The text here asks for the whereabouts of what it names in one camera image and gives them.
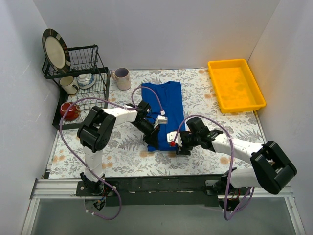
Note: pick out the aluminium frame rail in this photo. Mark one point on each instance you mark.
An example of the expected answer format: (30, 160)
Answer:
(55, 209)

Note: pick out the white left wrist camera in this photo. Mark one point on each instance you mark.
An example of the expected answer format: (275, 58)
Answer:
(161, 120)

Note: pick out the dark rimmed cream plate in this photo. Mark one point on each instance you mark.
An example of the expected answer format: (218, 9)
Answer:
(56, 51)

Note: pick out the blue printed t shirt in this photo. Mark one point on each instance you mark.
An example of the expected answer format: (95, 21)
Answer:
(167, 96)

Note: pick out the cream mug in rack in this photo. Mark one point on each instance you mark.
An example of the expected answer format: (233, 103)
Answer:
(69, 84)

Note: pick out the floral patterned table mat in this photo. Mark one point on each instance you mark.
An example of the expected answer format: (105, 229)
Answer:
(126, 155)

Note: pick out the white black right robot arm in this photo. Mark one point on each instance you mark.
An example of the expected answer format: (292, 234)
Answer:
(270, 168)

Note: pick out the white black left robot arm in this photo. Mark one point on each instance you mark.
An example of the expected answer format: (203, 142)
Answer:
(96, 130)

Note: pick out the yellow plastic bin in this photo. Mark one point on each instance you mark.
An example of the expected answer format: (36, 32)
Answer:
(235, 86)

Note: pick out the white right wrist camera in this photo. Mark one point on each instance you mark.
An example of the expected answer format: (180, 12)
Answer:
(173, 138)

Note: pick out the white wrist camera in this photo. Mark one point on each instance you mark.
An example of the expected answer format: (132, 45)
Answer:
(161, 120)
(173, 138)

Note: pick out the beige ceramic mug purple inside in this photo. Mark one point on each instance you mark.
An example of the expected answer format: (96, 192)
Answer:
(122, 78)

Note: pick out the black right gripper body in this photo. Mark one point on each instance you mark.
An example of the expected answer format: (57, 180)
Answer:
(182, 146)

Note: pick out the red cup in rack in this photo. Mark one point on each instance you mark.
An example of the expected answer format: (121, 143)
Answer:
(72, 114)

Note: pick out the blue white teapot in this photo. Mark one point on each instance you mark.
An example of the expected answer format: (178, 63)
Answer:
(85, 81)

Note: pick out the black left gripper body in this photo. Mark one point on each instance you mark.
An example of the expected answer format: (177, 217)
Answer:
(151, 136)

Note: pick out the black wire dish rack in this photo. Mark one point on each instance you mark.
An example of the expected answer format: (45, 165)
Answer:
(84, 60)

